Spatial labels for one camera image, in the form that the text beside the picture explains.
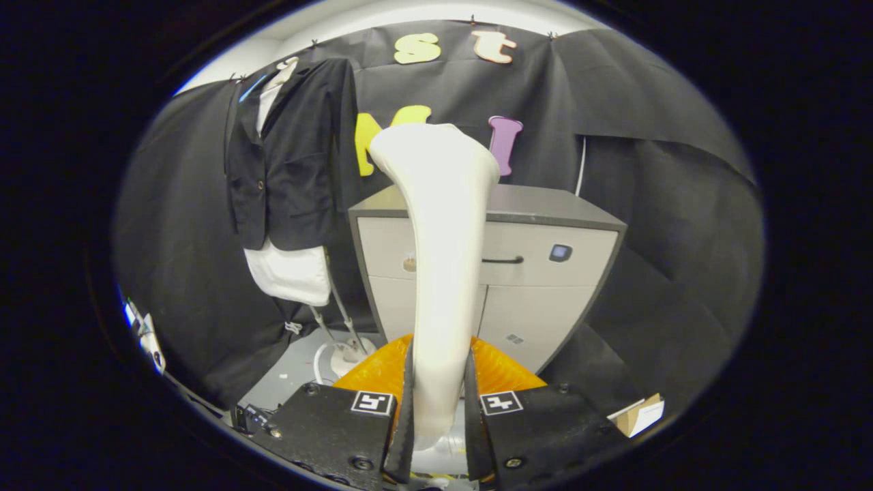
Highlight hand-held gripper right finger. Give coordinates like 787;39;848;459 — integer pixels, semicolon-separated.
466;334;628;491

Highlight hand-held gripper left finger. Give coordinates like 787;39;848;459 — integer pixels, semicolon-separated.
249;333;415;491

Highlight white shirt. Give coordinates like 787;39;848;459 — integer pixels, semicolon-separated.
244;58;333;306

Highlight white garment steamer with hose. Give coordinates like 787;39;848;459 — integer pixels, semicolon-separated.
368;123;501;478

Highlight black suit jacket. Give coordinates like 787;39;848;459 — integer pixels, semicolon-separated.
225;58;362;252

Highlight small black device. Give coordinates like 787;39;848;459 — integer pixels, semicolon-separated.
232;404;270;435

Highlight cardboard and paper sheets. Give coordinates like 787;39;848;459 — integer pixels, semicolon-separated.
607;393;666;438

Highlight grey cabinet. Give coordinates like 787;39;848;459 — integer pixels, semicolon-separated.
348;184;627;374

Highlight white papers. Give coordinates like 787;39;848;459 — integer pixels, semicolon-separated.
123;297;166;374

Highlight black backdrop cloth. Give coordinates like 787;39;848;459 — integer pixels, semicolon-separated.
113;20;765;410

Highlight row of backdrop clips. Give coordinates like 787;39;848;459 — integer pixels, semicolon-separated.
232;14;560;83

